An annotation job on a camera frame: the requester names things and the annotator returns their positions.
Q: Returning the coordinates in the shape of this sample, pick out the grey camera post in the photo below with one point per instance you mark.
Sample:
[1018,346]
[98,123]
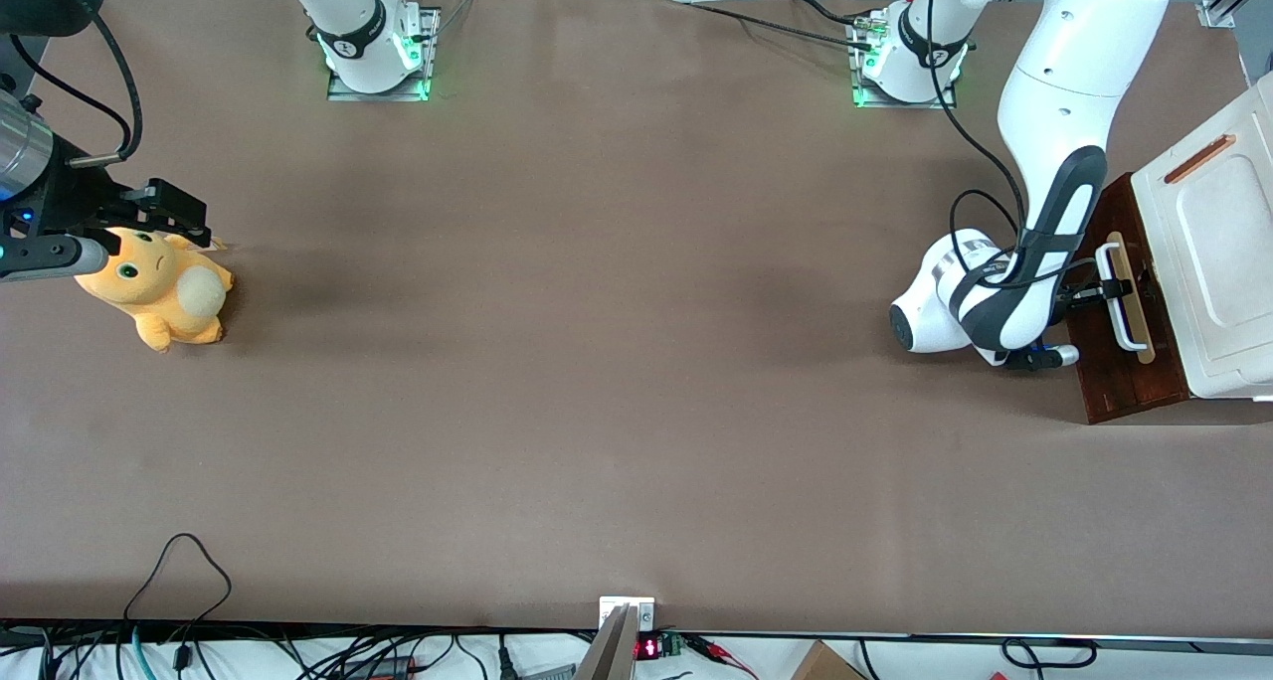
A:
[612,650]

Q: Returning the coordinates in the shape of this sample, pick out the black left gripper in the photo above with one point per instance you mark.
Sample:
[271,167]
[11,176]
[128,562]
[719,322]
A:
[1078,295]

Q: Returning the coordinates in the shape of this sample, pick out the black power adapter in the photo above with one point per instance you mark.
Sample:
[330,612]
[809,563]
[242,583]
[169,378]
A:
[383,668]

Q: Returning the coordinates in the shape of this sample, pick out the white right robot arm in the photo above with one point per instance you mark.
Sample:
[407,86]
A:
[363,34]

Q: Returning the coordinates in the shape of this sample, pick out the brown cardboard piece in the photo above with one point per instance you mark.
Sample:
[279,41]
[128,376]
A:
[825,665]

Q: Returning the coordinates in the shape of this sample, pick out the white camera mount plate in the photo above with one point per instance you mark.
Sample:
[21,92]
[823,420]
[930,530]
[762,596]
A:
[644,615]

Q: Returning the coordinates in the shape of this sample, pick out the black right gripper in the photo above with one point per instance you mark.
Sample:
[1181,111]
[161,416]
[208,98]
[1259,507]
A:
[72,200]

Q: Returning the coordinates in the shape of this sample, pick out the black plug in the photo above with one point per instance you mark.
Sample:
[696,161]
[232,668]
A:
[504,660]

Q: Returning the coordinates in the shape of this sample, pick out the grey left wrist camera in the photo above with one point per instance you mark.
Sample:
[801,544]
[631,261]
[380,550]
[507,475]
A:
[1044,357]

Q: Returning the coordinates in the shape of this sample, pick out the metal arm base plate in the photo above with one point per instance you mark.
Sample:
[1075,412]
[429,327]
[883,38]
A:
[428,64]
[895,104]

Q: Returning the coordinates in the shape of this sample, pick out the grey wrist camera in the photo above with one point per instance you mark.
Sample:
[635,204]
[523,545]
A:
[1044,357]
[50,257]

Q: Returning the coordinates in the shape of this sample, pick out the orange plush toy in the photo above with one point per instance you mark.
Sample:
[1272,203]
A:
[149,292]

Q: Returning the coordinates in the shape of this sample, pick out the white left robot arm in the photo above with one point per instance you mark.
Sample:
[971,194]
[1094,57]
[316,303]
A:
[1074,54]

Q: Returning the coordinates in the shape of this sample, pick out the red digit display module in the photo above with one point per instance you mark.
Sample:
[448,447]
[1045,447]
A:
[648,648]

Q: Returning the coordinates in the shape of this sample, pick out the red clip leads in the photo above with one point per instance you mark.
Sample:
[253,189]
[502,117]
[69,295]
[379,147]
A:
[711,648]

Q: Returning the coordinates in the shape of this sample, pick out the white drawer cabinet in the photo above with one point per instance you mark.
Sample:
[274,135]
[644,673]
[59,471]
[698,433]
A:
[1223,243]

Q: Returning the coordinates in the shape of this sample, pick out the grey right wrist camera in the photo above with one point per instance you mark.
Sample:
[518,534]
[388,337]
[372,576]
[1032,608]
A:
[50,257]

